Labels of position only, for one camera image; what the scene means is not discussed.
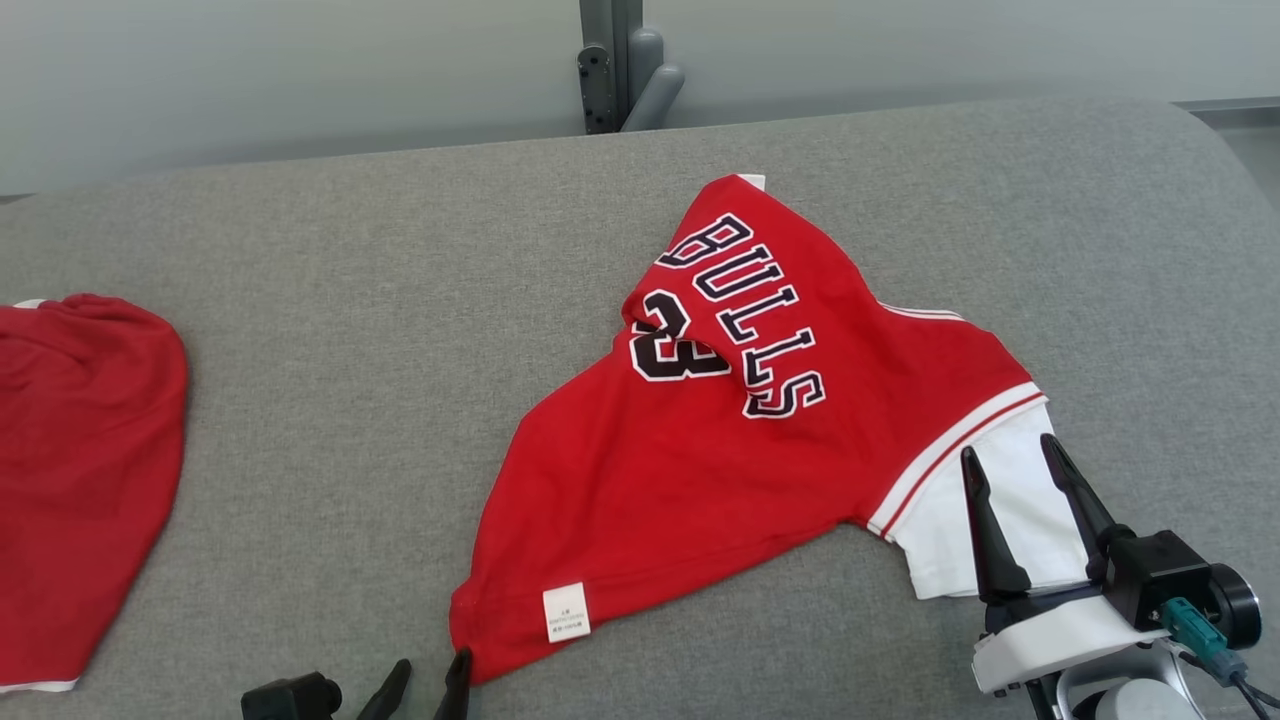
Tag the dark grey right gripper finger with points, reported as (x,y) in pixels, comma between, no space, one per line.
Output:
(1085,510)
(995,560)

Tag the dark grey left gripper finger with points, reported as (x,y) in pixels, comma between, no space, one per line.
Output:
(455,700)
(388,700)

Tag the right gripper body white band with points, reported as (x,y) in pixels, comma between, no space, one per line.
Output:
(1060,630)

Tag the red jersey with white sleeves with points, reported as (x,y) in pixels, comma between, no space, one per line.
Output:
(700,470)

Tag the red shorts with white stripes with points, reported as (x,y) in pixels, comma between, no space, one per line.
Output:
(80,450)

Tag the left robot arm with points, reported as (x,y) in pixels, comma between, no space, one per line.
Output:
(290,715)

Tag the grey round strut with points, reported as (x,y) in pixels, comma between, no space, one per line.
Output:
(652,90)

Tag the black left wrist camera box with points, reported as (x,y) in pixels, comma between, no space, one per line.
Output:
(290,695)

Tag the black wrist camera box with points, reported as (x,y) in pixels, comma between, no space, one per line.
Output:
(1160,575)
(290,695)

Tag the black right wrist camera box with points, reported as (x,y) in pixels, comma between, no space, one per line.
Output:
(1160,575)

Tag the dark metal bracket plate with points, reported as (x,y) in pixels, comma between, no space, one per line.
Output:
(596,90)

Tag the grey metal partition post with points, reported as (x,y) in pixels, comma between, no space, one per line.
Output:
(615,20)

